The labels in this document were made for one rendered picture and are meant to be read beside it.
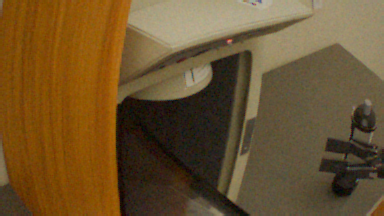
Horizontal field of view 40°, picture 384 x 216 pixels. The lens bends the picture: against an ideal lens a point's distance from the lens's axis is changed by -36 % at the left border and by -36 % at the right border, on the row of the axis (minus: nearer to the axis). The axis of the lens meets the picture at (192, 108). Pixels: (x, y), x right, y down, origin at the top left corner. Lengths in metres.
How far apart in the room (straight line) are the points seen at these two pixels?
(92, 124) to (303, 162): 0.87
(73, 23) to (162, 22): 0.13
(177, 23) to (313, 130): 0.94
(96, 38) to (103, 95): 0.07
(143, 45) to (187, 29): 0.05
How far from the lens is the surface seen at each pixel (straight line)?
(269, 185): 1.58
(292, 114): 1.83
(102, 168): 0.90
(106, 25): 0.79
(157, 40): 0.86
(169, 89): 1.11
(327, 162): 1.23
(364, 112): 1.47
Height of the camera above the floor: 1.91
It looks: 33 degrees down
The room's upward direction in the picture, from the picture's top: 7 degrees clockwise
